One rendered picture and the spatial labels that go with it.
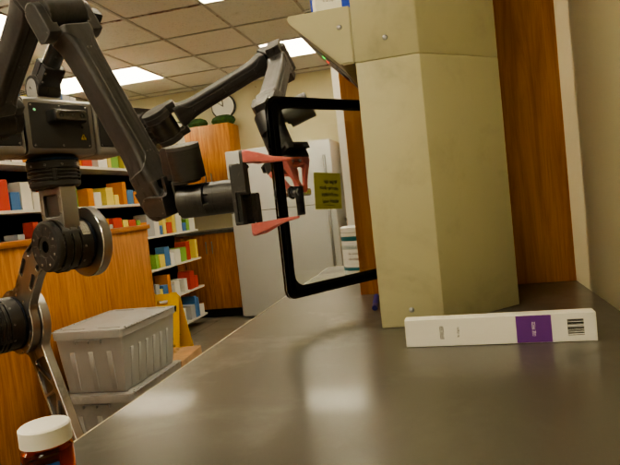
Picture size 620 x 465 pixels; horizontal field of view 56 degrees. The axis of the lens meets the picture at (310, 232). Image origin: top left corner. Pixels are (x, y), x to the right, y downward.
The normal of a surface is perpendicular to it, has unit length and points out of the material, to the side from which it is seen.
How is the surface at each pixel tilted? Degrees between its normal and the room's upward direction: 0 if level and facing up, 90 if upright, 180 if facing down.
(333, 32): 90
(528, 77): 90
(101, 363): 95
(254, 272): 90
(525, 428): 0
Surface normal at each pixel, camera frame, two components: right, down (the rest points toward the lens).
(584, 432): -0.11, -0.99
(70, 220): 0.80, -0.05
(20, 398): 0.97, -0.09
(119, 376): -0.21, 0.17
